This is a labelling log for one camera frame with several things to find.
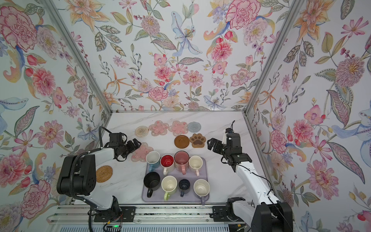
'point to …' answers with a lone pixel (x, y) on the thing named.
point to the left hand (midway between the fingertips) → (138, 145)
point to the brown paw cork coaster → (197, 140)
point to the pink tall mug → (181, 159)
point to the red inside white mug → (167, 162)
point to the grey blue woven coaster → (194, 127)
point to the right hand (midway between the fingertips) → (214, 142)
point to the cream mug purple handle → (201, 188)
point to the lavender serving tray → (158, 195)
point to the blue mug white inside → (152, 159)
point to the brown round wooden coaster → (181, 141)
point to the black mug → (151, 181)
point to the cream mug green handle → (169, 184)
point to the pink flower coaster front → (140, 153)
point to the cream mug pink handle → (195, 162)
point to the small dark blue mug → (184, 186)
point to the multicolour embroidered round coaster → (141, 131)
